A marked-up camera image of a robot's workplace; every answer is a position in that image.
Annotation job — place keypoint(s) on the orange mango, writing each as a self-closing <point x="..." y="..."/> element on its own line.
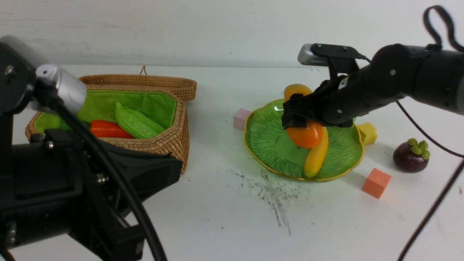
<point x="309" y="136"/>

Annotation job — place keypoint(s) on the yellow banana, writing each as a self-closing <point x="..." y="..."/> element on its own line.
<point x="316" y="156"/>

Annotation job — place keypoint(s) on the yellow foam cube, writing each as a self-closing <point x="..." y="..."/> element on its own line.
<point x="368" y="133"/>

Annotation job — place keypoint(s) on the orange carrot with leaves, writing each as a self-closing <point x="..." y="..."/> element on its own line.
<point x="106" y="129"/>

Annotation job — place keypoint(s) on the dark purple mangosteen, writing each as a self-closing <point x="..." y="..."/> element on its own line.
<point x="411" y="156"/>

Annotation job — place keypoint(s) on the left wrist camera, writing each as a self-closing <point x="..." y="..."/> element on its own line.
<point x="24" y="72"/>

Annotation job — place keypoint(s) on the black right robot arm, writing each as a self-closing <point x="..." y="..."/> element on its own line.
<point x="428" y="75"/>

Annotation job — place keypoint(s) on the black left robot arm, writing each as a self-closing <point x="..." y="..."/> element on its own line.
<point x="67" y="181"/>

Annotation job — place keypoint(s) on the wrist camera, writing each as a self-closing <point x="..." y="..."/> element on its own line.
<point x="24" y="72"/>
<point x="338" y="59"/>

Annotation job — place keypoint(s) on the pink foam cube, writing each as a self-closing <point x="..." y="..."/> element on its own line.
<point x="240" y="119"/>

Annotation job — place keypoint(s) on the orange foam cube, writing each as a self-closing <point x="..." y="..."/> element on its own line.
<point x="376" y="183"/>

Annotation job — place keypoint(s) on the green bitter gourd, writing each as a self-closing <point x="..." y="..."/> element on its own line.
<point x="136" y="123"/>

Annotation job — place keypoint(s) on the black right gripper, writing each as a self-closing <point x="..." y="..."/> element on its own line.
<point x="329" y="105"/>

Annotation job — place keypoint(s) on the woven wicker basket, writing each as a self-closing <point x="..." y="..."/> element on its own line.
<point x="157" y="103"/>

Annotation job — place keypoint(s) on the green leaf-shaped plate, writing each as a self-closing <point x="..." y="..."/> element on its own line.
<point x="268" y="143"/>

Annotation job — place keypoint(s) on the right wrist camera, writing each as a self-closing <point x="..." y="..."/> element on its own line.
<point x="338" y="59"/>

